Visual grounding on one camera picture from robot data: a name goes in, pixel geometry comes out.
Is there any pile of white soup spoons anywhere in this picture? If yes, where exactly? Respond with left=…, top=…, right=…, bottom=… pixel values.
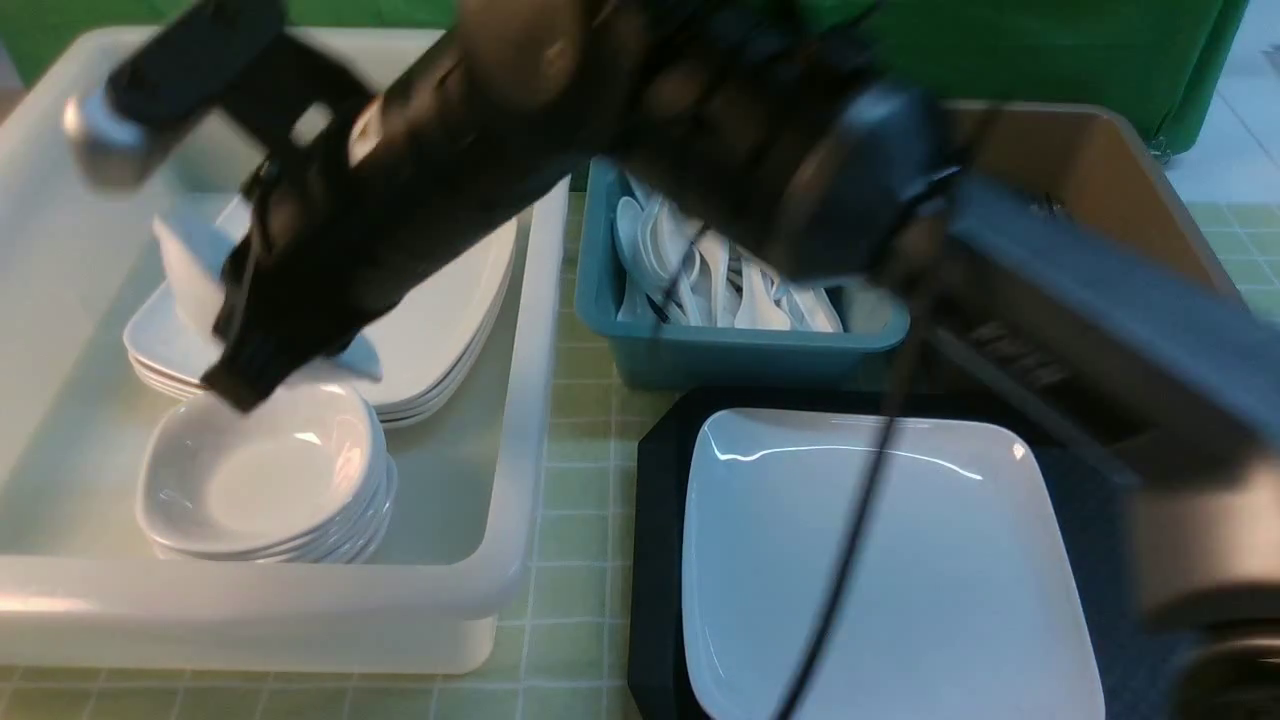
left=613, top=176, right=844, bottom=333

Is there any large white square plate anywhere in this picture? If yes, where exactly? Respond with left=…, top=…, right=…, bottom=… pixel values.
left=681, top=407, right=1105, bottom=719

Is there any large white plastic tub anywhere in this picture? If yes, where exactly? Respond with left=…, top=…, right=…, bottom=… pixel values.
left=1, top=26, right=570, bottom=674

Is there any stack of white square plates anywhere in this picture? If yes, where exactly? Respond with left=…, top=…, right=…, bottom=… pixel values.
left=123, top=222, right=517, bottom=428

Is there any black plastic serving tray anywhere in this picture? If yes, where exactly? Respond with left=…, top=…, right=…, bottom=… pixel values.
left=627, top=387, right=1196, bottom=719

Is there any stack of white small bowls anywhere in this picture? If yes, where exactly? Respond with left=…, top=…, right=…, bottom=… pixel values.
left=134, top=383, right=398, bottom=564

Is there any black cable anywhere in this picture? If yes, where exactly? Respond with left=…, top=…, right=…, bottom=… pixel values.
left=771, top=290, right=936, bottom=720

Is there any white small bowl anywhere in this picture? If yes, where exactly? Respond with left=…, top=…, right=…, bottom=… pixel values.
left=152, top=195, right=383, bottom=383

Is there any green cloth backdrop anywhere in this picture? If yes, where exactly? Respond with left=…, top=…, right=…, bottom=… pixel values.
left=1, top=1, right=1249, bottom=154

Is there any brown plastic chopstick bin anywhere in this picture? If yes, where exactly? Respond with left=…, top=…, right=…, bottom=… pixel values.
left=936, top=102, right=1243, bottom=416

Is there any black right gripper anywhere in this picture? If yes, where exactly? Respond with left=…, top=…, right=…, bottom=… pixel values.
left=61, top=0, right=602, bottom=413

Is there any teal plastic spoon bin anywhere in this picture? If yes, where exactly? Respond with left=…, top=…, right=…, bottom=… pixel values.
left=575, top=159, right=909, bottom=392

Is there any grey black robot arm right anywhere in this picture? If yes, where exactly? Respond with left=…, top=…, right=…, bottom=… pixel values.
left=61, top=1, right=1277, bottom=719

